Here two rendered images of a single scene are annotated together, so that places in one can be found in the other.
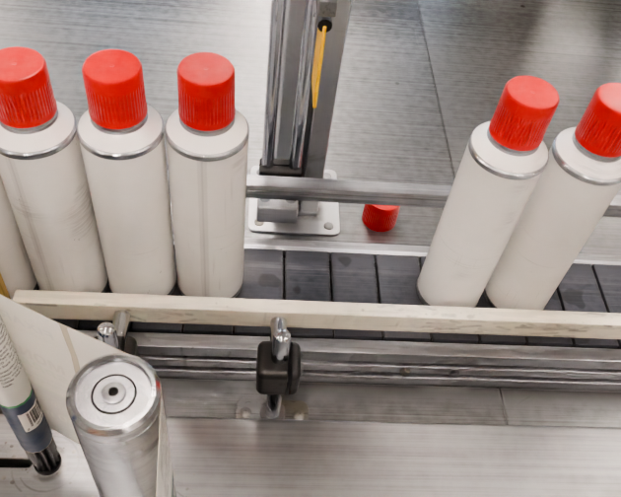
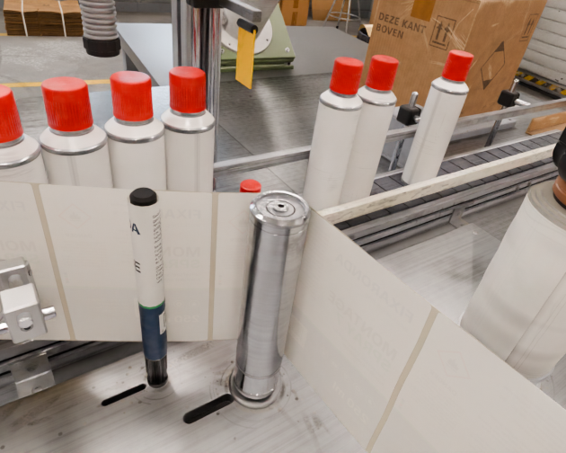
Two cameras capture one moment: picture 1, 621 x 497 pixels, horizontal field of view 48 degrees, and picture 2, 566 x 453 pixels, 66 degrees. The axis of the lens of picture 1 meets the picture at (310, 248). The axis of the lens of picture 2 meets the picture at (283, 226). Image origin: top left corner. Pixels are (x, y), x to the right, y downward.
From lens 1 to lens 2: 0.23 m
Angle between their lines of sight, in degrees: 26
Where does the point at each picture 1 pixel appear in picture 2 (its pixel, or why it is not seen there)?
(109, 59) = (126, 75)
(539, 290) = (367, 185)
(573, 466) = (429, 259)
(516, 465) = (407, 269)
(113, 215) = not seen: hidden behind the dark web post
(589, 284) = (376, 188)
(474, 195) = (334, 129)
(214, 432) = not seen: hidden behind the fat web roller
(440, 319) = (333, 213)
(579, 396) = (399, 244)
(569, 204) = (376, 123)
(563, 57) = (285, 112)
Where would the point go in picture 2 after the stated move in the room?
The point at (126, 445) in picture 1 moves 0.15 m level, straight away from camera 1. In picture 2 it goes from (303, 235) to (138, 148)
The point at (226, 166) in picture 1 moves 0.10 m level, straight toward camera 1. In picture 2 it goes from (209, 136) to (269, 186)
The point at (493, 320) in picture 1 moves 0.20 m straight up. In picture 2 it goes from (357, 206) to (400, 45)
